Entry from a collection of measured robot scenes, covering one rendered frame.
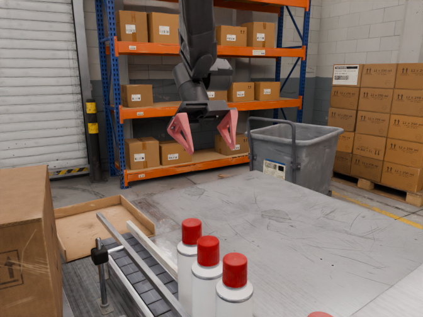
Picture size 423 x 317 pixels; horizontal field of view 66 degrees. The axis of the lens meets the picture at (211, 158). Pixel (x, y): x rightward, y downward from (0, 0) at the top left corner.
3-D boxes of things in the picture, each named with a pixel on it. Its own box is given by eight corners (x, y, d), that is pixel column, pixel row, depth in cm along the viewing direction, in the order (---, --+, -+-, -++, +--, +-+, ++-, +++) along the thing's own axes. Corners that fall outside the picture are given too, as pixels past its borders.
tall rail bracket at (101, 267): (133, 299, 72) (128, 233, 68) (100, 312, 68) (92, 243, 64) (127, 291, 75) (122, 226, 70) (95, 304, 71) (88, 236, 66)
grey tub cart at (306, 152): (282, 192, 364) (287, 106, 338) (338, 207, 323) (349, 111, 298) (234, 217, 300) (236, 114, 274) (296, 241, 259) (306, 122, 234)
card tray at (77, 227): (155, 235, 100) (155, 224, 99) (65, 263, 86) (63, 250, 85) (121, 204, 124) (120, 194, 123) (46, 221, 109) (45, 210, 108)
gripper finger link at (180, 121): (221, 143, 62) (206, 102, 65) (187, 146, 59) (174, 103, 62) (207, 158, 68) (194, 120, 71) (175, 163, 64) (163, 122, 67)
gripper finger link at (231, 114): (250, 139, 66) (235, 101, 69) (220, 143, 62) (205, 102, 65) (235, 155, 71) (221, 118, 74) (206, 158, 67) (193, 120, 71)
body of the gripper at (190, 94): (228, 107, 67) (217, 78, 70) (184, 109, 62) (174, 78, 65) (215, 123, 73) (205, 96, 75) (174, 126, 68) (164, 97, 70)
